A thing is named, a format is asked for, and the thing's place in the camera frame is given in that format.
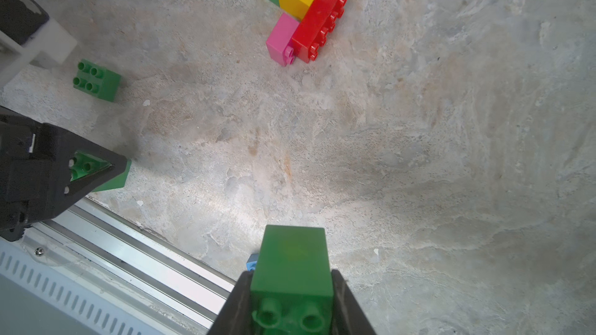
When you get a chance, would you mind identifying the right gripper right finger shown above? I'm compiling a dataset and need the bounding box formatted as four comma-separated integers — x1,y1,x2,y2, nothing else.
331,269,377,335

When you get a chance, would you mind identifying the pink lego brick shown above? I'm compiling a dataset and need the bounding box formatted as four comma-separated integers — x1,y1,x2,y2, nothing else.
266,13,300,67

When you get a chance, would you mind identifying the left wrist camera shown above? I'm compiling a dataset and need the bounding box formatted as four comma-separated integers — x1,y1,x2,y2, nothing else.
1,0,77,86

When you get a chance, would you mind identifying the blue lego brick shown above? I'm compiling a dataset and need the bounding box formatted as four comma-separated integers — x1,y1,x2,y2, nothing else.
246,253,259,271

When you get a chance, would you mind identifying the red lego brick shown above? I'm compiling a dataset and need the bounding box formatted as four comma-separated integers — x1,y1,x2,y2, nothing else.
291,0,347,64

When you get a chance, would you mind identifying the aluminium mounting rail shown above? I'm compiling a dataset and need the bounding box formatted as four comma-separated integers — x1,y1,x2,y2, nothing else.
1,199,234,334

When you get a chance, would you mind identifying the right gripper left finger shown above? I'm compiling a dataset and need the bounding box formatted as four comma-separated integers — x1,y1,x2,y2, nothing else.
207,271,254,335

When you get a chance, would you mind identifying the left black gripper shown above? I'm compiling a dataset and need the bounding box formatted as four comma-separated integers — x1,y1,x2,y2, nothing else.
1,107,128,242

